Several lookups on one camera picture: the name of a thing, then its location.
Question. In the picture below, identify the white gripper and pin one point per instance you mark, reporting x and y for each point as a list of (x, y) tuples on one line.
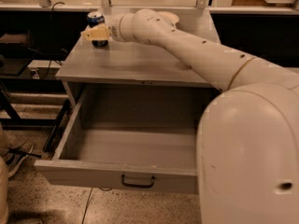
[(113, 30)]

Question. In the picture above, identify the blue pepsi can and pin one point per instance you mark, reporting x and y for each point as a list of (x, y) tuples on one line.
[(95, 18)]

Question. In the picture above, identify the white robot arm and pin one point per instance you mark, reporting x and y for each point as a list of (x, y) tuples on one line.
[(248, 137)]

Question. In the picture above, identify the grey open top drawer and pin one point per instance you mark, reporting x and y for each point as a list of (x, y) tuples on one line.
[(96, 153)]

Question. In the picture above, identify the grey cabinet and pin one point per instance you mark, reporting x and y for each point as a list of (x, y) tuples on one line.
[(133, 81)]

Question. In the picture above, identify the white bowl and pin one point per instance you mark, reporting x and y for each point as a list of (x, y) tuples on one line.
[(168, 18)]

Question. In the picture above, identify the grey sneaker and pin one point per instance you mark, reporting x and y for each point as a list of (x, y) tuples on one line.
[(15, 160)]

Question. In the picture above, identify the black metal frame leg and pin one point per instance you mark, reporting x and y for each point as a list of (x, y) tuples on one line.
[(56, 124)]

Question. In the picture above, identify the black drawer handle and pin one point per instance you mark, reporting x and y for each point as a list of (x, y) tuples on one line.
[(138, 183)]

